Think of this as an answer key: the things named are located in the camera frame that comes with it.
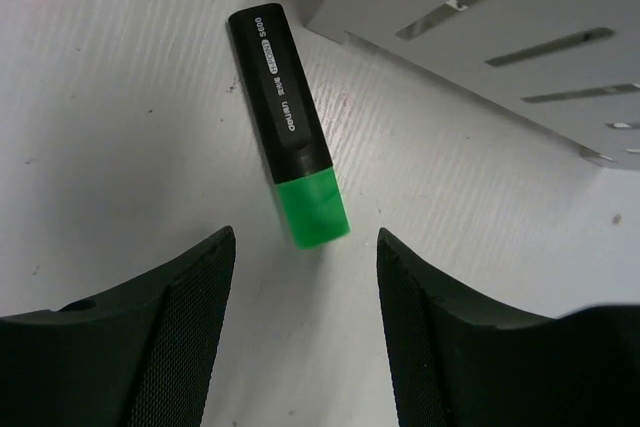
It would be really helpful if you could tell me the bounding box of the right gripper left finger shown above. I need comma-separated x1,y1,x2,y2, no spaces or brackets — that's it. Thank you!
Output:
1,227,236,426

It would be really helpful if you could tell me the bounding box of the white slotted organizer box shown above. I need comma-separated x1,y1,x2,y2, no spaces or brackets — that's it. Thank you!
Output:
308,0,639,170

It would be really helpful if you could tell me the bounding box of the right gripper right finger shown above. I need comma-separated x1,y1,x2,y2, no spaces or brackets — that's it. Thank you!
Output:
376,229,639,426

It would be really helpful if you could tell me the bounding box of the green cap black highlighter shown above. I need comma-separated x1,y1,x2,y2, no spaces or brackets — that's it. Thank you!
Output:
228,3,350,249

